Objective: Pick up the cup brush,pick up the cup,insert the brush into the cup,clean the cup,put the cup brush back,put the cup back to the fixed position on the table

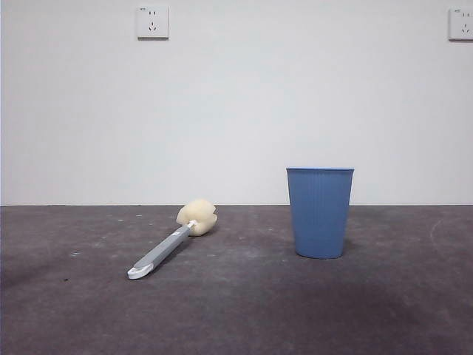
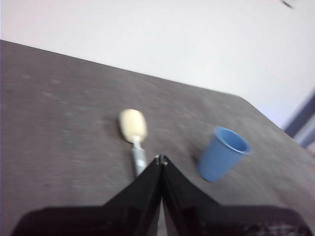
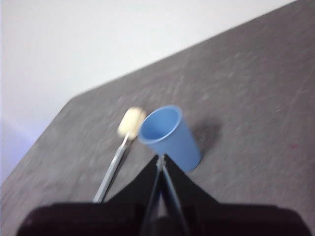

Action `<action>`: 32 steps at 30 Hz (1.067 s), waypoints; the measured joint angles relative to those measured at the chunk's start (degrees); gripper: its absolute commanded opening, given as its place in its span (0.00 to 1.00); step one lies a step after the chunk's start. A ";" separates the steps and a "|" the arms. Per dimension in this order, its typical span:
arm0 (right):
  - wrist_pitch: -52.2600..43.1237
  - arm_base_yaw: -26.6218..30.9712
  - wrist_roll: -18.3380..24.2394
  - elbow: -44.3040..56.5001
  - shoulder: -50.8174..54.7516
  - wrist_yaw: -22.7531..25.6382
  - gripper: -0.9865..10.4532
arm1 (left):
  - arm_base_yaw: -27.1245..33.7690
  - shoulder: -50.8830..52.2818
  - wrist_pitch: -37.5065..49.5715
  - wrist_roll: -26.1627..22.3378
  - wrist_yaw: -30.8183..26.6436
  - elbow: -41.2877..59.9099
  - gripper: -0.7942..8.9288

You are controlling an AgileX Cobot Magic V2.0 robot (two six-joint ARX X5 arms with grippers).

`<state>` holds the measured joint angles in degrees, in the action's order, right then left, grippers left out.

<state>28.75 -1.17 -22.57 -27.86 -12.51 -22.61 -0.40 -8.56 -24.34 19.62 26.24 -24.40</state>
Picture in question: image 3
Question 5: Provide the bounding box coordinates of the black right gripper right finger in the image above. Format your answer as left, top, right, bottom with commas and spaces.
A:
163, 154, 311, 236

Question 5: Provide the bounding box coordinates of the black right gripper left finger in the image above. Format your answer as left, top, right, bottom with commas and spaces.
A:
17, 155, 162, 236

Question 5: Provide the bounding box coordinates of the blue ribbed plastic cup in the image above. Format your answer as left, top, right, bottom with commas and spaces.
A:
137, 105, 203, 173

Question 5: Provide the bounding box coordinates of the grey-handled sponge cup brush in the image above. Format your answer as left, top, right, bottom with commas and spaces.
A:
93, 107, 147, 204

